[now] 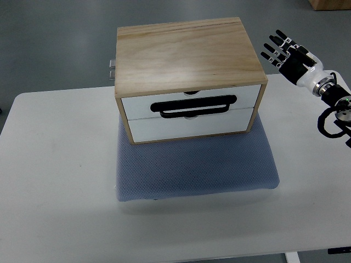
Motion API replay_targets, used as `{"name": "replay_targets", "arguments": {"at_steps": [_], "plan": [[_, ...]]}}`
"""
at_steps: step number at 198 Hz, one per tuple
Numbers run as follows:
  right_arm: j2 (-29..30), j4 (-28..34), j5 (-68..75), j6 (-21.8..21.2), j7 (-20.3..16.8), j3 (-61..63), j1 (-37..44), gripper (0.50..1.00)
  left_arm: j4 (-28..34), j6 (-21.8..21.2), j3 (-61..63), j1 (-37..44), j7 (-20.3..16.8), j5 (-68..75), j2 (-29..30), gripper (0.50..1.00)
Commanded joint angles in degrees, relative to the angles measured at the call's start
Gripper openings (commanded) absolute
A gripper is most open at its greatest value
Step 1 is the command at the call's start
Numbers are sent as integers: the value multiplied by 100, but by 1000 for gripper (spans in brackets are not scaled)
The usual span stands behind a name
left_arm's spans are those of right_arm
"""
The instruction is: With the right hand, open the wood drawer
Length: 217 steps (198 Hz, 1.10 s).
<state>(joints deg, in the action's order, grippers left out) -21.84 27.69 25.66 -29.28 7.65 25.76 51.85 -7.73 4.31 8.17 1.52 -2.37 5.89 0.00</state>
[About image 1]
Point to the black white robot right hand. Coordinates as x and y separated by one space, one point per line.
298 65

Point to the white drawer black handle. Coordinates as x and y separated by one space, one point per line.
152 106

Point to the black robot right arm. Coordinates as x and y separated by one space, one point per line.
338 100

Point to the wooden drawer cabinet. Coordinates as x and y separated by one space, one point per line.
185 57

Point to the white lower drawer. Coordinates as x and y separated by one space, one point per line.
155 129

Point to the brown cardboard box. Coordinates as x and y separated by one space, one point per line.
327 5

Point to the blue grey mesh cushion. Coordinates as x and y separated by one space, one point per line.
194 167

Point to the metal clamp behind cabinet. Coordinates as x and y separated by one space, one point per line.
112 68

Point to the white table leg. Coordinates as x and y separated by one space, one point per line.
292 257

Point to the black bracket under table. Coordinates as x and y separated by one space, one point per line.
341 250

